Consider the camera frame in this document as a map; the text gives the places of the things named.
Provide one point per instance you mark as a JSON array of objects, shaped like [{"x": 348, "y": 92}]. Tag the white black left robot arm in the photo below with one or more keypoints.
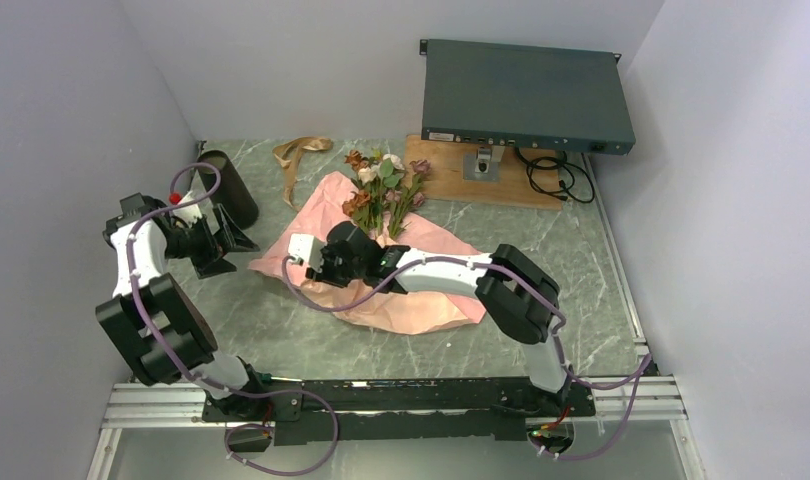
[{"x": 153, "y": 324}]

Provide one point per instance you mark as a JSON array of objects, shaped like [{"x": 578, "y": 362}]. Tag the black cylindrical vase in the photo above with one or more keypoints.
[{"x": 232, "y": 193}]

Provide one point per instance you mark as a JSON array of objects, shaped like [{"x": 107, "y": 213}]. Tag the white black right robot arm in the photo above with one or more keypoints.
[{"x": 520, "y": 298}]

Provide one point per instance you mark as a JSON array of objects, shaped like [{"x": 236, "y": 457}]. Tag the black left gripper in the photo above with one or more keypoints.
[{"x": 226, "y": 239}]

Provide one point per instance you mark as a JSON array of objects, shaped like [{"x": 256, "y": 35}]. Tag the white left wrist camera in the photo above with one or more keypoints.
[{"x": 188, "y": 206}]

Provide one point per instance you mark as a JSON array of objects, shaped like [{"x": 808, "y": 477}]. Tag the brown ribbon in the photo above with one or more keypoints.
[{"x": 289, "y": 156}]

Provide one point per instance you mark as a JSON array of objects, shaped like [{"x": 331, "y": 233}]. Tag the dark grey network switch box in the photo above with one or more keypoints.
[{"x": 525, "y": 97}]

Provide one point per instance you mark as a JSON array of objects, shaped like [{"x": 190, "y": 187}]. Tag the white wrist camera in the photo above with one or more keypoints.
[
  {"x": 306, "y": 250},
  {"x": 188, "y": 206}
]

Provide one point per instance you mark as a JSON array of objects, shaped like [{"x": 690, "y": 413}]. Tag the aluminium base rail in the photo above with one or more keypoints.
[{"x": 182, "y": 405}]

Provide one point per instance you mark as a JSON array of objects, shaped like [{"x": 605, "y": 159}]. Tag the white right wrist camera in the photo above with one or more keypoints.
[{"x": 306, "y": 250}]

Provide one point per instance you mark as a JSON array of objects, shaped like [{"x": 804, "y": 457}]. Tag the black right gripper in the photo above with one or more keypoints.
[{"x": 325, "y": 275}]

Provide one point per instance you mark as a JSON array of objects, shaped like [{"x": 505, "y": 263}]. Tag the black mounting base plate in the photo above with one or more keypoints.
[{"x": 385, "y": 409}]

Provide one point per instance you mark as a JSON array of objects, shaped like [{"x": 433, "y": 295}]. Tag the bunch of artificial flowers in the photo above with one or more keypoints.
[{"x": 387, "y": 191}]

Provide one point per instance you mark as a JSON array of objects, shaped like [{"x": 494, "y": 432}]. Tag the metal stand bracket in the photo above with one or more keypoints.
[{"x": 483, "y": 164}]

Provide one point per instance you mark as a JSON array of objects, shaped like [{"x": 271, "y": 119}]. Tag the wooden board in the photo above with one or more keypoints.
[{"x": 446, "y": 182}]

